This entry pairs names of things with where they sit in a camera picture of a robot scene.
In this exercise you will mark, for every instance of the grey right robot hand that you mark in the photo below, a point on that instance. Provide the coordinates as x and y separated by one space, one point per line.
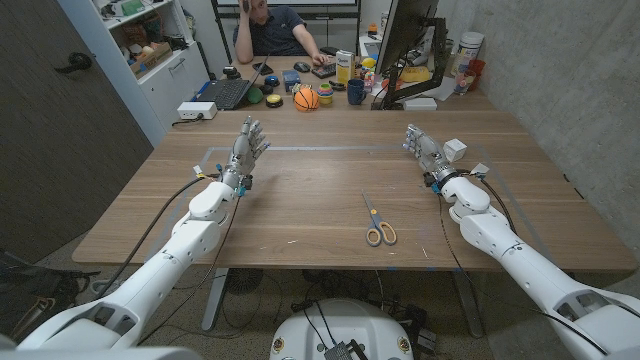
430 155

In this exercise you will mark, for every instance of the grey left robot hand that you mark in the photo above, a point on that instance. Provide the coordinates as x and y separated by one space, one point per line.
242 155

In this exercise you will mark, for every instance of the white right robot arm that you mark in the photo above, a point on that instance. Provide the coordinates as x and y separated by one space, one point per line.
530 270

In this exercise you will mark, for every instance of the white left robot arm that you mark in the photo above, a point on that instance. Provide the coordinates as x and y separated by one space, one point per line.
165 265

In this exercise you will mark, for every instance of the small white cube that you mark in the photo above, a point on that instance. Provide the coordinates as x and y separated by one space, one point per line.
455 149

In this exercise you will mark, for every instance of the flat white box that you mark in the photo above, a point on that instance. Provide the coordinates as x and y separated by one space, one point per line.
420 104

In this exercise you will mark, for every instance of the green ball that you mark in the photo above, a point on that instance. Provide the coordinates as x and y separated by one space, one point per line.
255 95

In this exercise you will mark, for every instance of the yellow black button disc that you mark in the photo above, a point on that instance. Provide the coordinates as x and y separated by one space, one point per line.
274 100

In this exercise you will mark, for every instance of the white power box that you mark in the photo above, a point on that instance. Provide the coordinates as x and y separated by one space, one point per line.
196 110

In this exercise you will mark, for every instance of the black laptop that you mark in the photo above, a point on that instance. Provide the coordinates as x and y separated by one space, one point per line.
227 91

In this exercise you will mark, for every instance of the clear plastic cup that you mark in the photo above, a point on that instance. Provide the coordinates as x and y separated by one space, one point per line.
463 82

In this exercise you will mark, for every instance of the blue black button disc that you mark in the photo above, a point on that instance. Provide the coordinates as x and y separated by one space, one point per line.
272 80

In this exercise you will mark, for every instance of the yellow bowl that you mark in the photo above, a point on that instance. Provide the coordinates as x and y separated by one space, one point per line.
415 74

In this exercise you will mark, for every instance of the black round gadget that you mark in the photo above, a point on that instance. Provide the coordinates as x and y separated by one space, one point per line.
231 72

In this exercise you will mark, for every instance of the small orange basketball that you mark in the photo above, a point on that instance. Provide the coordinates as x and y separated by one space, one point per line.
306 100

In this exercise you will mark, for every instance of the blue box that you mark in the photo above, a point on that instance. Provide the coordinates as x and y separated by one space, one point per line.
291 79

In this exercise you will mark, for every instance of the dark blue mug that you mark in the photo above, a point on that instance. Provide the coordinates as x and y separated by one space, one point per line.
356 92

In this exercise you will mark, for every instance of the red cup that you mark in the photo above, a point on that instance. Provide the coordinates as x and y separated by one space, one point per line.
477 70

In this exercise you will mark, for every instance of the stack of colourful cups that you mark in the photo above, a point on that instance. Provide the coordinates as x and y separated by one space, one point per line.
325 94

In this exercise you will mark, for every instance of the white shelf cabinet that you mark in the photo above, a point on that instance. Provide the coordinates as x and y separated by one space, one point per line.
170 80

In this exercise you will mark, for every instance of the black computer mouse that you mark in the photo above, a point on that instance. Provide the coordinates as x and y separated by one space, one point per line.
302 67

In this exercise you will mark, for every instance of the white canister with label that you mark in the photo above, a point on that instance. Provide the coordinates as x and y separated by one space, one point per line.
468 52

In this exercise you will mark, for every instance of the black keypad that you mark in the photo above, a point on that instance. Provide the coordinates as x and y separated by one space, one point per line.
324 70

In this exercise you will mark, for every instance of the yellow white carton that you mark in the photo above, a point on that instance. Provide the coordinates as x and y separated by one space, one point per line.
344 67

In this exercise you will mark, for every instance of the person in dark polo shirt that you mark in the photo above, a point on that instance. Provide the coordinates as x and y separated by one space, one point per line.
275 35

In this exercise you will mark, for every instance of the black computer monitor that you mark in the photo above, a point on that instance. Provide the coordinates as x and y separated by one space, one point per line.
405 30

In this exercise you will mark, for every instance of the cardboard box with items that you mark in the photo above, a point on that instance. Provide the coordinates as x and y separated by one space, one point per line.
150 59

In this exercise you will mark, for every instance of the grey metal table leg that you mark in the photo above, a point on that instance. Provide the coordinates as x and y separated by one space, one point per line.
216 300
469 305

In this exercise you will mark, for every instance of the white robot torso base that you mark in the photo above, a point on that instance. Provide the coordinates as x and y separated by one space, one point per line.
342 330

